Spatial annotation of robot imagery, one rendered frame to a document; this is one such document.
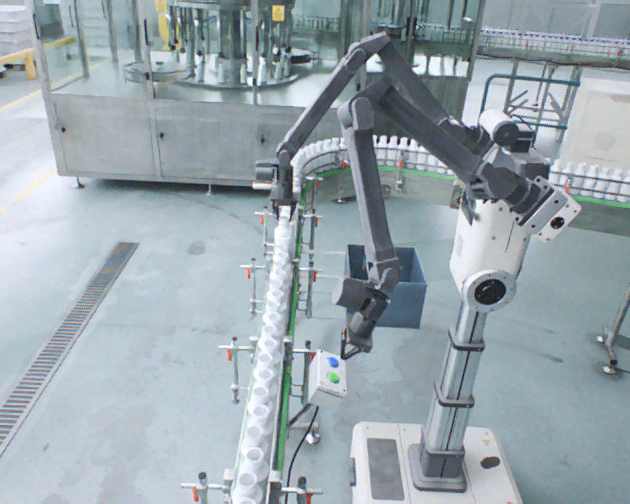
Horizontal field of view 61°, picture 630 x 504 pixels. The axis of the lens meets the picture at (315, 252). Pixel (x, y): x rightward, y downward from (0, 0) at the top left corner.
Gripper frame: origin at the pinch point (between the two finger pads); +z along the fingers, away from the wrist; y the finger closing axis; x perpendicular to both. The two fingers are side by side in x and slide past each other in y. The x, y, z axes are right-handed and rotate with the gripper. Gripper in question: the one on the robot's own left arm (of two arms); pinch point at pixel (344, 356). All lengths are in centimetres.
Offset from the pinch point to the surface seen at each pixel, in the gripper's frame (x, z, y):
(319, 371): -3.3, 7.8, -1.2
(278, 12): -59, -30, -367
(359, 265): 24, 27, -105
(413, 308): 43, 21, -74
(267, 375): -16.2, 10.0, 4.1
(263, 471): -14.0, 11.3, 30.4
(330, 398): 1.1, 10.9, 3.7
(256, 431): -16.9, 10.2, 21.9
